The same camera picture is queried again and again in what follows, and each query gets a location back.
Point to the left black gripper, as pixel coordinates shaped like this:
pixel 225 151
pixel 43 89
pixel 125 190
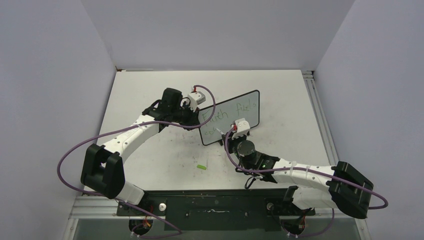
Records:
pixel 193 119

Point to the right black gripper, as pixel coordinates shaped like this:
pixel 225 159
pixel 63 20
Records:
pixel 230 141

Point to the black framed small whiteboard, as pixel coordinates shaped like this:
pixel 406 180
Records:
pixel 245 106

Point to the green marker cap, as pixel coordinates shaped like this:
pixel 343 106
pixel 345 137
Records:
pixel 202 167

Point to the white whiteboard marker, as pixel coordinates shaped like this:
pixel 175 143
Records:
pixel 220 131

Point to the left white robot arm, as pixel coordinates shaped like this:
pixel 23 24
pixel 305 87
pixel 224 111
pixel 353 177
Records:
pixel 103 167

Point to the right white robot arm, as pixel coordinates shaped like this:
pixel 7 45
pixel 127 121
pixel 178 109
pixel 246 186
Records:
pixel 339 186

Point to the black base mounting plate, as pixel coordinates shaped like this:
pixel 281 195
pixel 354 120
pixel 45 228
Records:
pixel 224 210

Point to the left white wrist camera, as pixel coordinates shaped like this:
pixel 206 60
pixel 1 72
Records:
pixel 196 98

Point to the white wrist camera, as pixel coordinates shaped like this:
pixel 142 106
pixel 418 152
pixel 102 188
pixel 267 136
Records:
pixel 240 128
pixel 196 98

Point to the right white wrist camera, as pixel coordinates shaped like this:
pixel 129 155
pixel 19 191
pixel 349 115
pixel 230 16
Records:
pixel 240 128

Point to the aluminium rail right side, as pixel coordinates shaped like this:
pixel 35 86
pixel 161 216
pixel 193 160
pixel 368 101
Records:
pixel 308 77

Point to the aluminium front frame rail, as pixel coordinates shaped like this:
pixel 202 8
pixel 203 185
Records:
pixel 100 208

